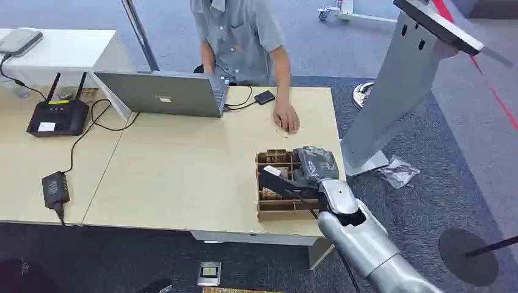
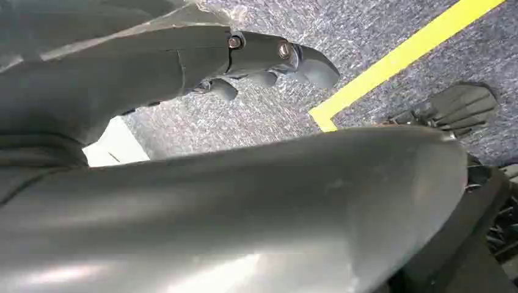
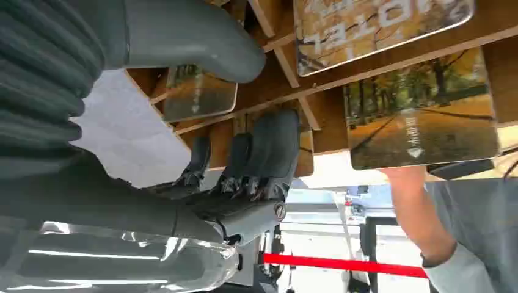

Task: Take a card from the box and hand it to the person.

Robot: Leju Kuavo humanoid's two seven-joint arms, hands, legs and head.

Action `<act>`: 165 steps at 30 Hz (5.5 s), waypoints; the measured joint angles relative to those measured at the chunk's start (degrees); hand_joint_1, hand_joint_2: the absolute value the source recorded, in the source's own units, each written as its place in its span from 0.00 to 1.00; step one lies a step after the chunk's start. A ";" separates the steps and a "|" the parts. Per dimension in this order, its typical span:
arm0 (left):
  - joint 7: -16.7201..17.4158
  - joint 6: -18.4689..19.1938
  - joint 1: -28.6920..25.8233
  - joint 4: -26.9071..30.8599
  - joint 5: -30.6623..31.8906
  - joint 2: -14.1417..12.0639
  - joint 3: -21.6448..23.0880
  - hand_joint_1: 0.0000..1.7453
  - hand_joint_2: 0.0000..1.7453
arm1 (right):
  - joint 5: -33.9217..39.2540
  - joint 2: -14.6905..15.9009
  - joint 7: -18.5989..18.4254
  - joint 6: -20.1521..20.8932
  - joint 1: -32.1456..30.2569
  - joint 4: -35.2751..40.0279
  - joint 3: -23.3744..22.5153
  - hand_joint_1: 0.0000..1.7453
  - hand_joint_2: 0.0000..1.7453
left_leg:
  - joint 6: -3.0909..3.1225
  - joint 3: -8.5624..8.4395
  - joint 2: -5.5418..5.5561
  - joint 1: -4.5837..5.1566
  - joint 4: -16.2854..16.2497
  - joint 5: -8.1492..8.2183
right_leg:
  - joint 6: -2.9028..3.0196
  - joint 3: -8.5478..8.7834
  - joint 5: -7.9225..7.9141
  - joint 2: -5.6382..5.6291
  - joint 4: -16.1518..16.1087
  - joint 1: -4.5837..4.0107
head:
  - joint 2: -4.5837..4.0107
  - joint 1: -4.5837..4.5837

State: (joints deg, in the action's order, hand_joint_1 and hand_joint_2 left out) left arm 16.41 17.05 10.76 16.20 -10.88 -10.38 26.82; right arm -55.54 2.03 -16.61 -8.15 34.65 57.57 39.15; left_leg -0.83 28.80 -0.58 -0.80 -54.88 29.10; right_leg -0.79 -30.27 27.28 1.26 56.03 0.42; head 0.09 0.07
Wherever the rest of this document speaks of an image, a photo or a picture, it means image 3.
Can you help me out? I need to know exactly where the ribbed grey right arm sleeve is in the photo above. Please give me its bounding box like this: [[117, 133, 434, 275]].
[[0, 0, 107, 181]]

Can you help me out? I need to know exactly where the flat black device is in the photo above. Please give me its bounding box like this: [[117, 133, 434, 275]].
[[426, 159, 496, 181]]

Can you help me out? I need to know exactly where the wooden card box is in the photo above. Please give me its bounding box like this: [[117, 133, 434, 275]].
[[125, 0, 518, 179]]

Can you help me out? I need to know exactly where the thin black cable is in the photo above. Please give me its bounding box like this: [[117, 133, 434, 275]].
[[501, 146, 518, 179]]

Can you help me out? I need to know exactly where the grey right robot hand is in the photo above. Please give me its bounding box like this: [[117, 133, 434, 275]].
[[0, 0, 301, 293]]

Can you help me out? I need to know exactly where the white metal frame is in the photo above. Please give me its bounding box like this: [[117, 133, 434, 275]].
[[281, 187, 399, 240]]

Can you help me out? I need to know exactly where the red barrier tape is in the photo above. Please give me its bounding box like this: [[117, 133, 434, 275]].
[[263, 253, 429, 280]]

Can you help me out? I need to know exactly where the black stand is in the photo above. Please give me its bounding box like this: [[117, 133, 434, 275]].
[[359, 217, 400, 293]]

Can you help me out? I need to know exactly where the autumn card with white letters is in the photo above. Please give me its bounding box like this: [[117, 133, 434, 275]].
[[293, 0, 475, 78]]

